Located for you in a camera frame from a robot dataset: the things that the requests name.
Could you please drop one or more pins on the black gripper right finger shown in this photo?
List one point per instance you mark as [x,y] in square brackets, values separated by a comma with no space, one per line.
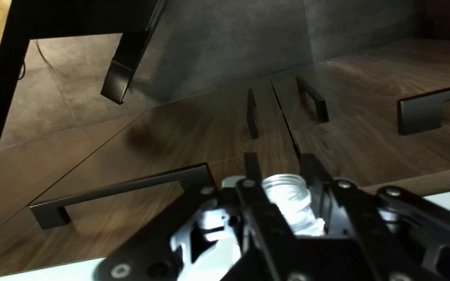
[391,228]

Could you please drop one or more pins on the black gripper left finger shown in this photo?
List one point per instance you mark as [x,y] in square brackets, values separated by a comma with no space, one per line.
[254,218]

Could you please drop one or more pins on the clear plastic water bottle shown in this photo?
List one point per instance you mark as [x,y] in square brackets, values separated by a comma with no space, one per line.
[286,189]

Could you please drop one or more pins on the dark wood cabinet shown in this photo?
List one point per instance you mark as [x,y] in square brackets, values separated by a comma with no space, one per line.
[183,134]

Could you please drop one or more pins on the black metal frame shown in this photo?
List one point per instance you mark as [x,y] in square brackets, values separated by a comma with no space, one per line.
[4,78]

